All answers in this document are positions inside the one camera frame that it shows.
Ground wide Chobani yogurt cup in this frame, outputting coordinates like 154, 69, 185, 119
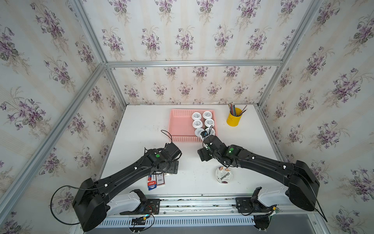
215, 166, 233, 184

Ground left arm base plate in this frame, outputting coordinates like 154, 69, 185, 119
119, 189, 161, 215

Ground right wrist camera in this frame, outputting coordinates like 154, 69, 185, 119
203, 135, 228, 154

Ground yogurt bottle row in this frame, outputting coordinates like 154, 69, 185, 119
191, 112, 202, 121
206, 127, 216, 136
205, 119, 215, 128
192, 120, 203, 129
202, 111, 213, 120
194, 128, 204, 138

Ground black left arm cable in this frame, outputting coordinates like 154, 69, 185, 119
50, 185, 88, 226

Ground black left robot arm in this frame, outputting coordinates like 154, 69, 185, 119
72, 144, 182, 232

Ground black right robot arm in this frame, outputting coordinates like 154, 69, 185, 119
197, 145, 320, 211

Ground yellow pencil cup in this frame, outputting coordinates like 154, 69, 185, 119
227, 108, 242, 127

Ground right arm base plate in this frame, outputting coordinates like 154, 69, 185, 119
235, 187, 276, 216

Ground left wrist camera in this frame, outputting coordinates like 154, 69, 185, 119
163, 142, 182, 161

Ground yogurt bottle back row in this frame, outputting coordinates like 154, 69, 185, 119
206, 127, 216, 136
191, 112, 202, 121
202, 111, 213, 120
205, 119, 215, 128

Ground red pencil box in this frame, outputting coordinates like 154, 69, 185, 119
156, 173, 165, 186

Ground pencils in cup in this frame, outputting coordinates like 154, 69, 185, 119
228, 102, 247, 117

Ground pink plastic basket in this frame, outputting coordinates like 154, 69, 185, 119
168, 109, 217, 142

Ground aluminium mounting rail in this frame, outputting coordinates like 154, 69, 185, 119
75, 193, 319, 218

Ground yogurt bottle front row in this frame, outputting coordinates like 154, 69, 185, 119
194, 128, 204, 138
192, 120, 203, 129

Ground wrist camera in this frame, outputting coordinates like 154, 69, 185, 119
203, 135, 228, 154
163, 142, 182, 161

